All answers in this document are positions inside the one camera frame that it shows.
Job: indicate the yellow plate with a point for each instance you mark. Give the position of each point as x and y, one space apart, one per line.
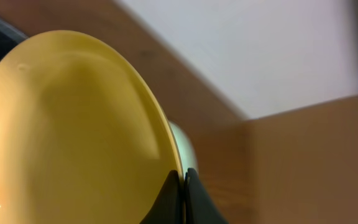
82 137

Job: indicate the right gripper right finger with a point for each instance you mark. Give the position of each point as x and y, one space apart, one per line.
200 209

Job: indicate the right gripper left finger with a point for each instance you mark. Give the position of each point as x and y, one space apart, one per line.
168 206

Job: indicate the light blue plate back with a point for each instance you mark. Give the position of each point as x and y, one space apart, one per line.
185 148

